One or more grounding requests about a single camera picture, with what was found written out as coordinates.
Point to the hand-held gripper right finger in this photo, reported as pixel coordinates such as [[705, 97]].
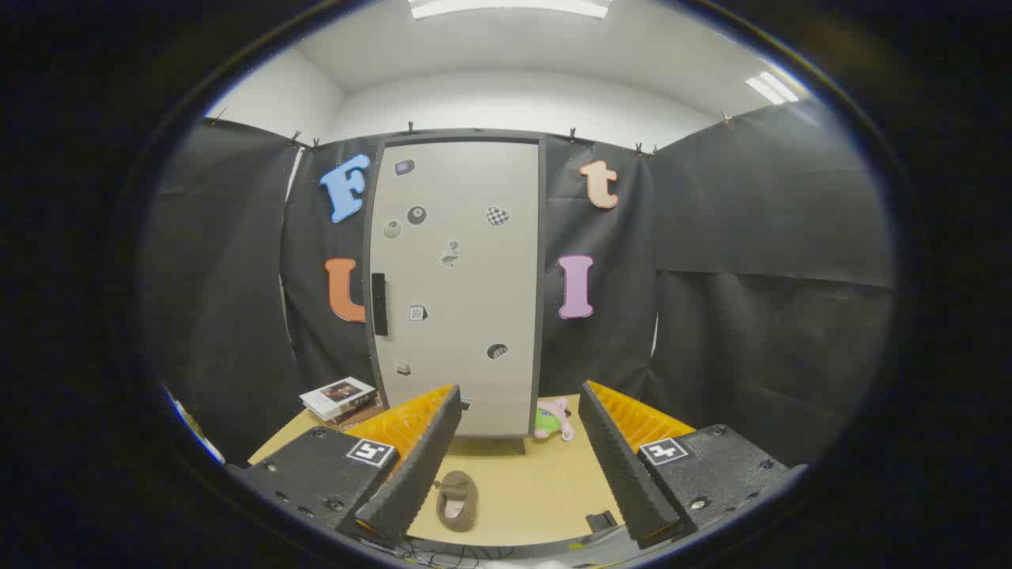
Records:
[[621, 466]]

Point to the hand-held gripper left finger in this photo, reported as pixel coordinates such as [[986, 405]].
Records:
[[419, 466]]

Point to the brown fuzzy slipper shoe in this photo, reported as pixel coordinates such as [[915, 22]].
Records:
[[457, 502]]

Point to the grey shoe cabinet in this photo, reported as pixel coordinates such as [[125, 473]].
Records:
[[543, 237]]

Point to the small black block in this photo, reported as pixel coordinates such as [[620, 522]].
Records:
[[601, 521]]

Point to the brown book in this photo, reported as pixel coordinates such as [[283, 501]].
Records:
[[360, 415]]

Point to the pink and green plush toy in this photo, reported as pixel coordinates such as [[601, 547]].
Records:
[[551, 420]]

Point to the white book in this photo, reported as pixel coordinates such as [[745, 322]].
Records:
[[336, 395]]

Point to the white side table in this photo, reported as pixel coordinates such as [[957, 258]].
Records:
[[198, 433]]

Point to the black backdrop cloth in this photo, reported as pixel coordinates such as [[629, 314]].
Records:
[[751, 276]]

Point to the ceiling light panel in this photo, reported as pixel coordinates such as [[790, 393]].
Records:
[[506, 6], [773, 87]]

